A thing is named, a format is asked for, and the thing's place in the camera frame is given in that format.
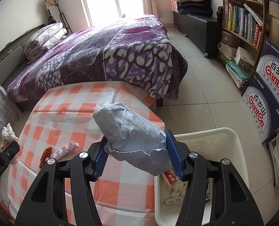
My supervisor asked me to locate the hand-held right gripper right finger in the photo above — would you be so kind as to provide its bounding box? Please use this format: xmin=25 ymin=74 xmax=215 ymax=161
xmin=165 ymin=130 xmax=264 ymax=226

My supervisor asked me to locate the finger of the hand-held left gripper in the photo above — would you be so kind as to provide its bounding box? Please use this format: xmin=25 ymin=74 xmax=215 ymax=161
xmin=0 ymin=142 xmax=20 ymax=167

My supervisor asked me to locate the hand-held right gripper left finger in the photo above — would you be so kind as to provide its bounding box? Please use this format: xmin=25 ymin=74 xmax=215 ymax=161
xmin=15 ymin=137 xmax=109 ymax=226

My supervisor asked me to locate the red snack wrapper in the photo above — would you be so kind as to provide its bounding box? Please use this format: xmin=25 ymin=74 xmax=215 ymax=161
xmin=162 ymin=168 xmax=180 ymax=187

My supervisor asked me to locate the blue paper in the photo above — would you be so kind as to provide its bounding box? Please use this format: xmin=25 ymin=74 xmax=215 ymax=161
xmin=93 ymin=102 xmax=174 ymax=176

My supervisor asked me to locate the white plastic bin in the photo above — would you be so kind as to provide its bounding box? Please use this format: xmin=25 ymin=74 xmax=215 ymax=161
xmin=154 ymin=127 xmax=250 ymax=226

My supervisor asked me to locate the crumpled stained white tissue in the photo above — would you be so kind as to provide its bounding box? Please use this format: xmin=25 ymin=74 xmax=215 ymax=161
xmin=1 ymin=123 xmax=19 ymax=150

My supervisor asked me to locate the orange peel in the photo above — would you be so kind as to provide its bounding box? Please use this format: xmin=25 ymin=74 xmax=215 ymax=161
xmin=39 ymin=147 xmax=53 ymax=169

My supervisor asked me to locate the pink foam piece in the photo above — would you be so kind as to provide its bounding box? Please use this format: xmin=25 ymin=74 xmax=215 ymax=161
xmin=50 ymin=141 xmax=80 ymax=162

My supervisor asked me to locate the grey checked cushion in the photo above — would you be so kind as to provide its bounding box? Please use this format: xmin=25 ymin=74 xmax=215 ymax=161
xmin=0 ymin=85 xmax=22 ymax=151

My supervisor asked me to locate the orange white checked tablecloth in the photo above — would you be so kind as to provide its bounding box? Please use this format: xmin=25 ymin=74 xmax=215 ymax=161
xmin=3 ymin=81 xmax=164 ymax=226

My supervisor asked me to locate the dark wooden headboard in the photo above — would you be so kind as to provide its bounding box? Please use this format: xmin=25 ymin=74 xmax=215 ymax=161
xmin=0 ymin=24 xmax=47 ymax=85

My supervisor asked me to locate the printed cardboard water box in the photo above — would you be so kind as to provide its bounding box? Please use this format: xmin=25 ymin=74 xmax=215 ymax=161
xmin=256 ymin=39 xmax=279 ymax=95
xmin=242 ymin=72 xmax=279 ymax=144

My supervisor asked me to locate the bed with purple blanket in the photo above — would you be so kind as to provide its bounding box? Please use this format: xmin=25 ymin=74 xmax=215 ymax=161
xmin=6 ymin=14 xmax=189 ymax=103

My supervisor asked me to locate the stack of pale books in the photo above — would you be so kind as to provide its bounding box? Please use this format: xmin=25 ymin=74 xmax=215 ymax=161
xmin=218 ymin=32 xmax=239 ymax=64

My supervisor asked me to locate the white tissue box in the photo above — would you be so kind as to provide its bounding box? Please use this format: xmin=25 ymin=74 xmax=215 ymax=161
xmin=235 ymin=47 xmax=256 ymax=72

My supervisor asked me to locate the folded floral quilt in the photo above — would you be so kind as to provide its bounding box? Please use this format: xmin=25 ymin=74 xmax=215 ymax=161
xmin=24 ymin=22 xmax=67 ymax=60

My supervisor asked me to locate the black bench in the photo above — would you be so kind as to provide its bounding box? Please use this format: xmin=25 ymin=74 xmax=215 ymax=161
xmin=173 ymin=12 xmax=222 ymax=58

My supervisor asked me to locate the row of thick textbooks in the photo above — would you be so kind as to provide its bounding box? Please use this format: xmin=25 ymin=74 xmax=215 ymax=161
xmin=225 ymin=2 xmax=263 ymax=48

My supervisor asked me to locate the stack of folded clothes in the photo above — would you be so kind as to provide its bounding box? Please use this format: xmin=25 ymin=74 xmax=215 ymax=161
xmin=173 ymin=0 xmax=214 ymax=17

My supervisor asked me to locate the black coat stand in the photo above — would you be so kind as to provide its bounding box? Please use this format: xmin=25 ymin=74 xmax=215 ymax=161
xmin=44 ymin=0 xmax=73 ymax=34

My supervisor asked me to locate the window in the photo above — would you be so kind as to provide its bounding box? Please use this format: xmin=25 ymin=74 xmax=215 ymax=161
xmin=77 ymin=0 xmax=144 ymax=26

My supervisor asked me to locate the wooden bookshelf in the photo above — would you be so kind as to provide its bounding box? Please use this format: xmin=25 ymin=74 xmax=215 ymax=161
xmin=218 ymin=0 xmax=271 ymax=95

